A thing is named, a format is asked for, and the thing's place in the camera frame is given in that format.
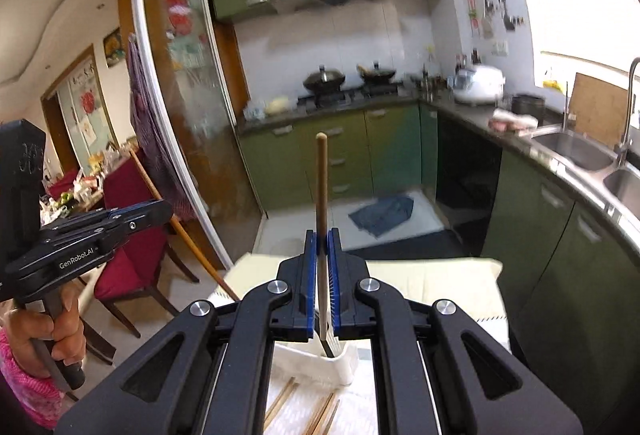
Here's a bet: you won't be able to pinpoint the dark sauce bottles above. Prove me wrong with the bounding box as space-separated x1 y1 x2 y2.
452 48 484 76

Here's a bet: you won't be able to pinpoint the blue floor cloth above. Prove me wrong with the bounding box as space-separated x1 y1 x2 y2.
347 194 416 239

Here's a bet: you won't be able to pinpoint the black built-in appliance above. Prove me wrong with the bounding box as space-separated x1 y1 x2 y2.
434 114 504 238

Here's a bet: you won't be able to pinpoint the white rice cooker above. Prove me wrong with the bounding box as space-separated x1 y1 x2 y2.
452 63 506 106

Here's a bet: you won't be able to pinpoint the wooden cutting board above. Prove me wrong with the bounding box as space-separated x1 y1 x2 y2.
568 72 632 149

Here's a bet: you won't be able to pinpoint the black gas stove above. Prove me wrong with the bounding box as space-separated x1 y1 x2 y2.
297 82 404 110

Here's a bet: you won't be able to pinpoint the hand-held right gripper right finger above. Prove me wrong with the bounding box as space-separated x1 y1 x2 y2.
326 228 584 435

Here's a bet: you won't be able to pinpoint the long brown chopstick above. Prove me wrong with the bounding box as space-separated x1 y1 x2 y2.
315 133 335 359

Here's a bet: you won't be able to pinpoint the pale yellow food bag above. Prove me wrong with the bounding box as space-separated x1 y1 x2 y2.
264 95 294 114

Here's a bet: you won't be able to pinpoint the steel kitchen faucet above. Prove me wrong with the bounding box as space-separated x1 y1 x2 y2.
613 57 640 168

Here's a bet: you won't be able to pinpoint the red upholstered chair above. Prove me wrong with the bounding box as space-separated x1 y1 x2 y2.
75 159 202 366

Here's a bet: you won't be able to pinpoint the framed wall picture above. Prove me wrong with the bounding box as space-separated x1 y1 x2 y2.
103 27 125 68

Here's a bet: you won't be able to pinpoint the plate of raw meat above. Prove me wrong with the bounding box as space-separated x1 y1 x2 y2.
488 108 539 136

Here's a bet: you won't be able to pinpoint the sliding glass door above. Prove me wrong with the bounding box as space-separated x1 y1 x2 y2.
127 0 269 272

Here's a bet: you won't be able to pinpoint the green lower cabinets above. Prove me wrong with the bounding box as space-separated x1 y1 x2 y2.
237 102 437 218

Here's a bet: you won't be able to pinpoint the black wok with lid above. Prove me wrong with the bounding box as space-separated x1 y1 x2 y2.
302 64 347 94

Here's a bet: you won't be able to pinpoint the person's left forearm pink sleeve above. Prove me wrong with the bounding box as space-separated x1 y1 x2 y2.
0 330 68 431

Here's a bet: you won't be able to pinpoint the checkered hanging cloth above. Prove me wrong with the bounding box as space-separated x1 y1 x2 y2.
125 34 197 224

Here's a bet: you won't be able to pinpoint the steel double sink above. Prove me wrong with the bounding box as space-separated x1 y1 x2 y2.
529 124 640 218

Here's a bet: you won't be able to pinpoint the white table mat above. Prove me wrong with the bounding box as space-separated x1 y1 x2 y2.
205 290 512 435

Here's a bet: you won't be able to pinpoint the black wok with food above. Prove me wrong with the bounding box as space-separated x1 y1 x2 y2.
355 60 398 84

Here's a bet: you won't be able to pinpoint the hanging wall utensils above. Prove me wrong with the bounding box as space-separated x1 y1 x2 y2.
466 0 529 40

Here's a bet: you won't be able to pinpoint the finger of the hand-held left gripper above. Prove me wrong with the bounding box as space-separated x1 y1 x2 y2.
102 198 174 241

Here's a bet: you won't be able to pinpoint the wooden chopstick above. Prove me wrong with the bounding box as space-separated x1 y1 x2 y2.
263 377 296 432
304 392 337 435
317 398 342 435
274 381 302 421

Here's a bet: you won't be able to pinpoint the black pot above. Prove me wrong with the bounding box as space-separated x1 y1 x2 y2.
510 93 546 118

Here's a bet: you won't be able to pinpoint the cluttered dining table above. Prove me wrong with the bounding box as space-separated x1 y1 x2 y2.
40 147 137 223

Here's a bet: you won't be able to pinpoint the wooden broom handle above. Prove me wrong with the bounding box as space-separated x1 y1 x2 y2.
128 147 241 304

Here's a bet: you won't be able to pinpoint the person's left hand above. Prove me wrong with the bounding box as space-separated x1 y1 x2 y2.
0 282 87 381

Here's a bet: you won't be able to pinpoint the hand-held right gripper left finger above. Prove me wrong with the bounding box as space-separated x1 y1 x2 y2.
54 230 321 435

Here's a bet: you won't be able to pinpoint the white plastic utensil holder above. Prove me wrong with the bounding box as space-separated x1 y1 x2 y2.
272 337 362 389

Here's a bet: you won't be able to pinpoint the green sink cabinet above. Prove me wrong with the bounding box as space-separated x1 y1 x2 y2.
481 149 640 421

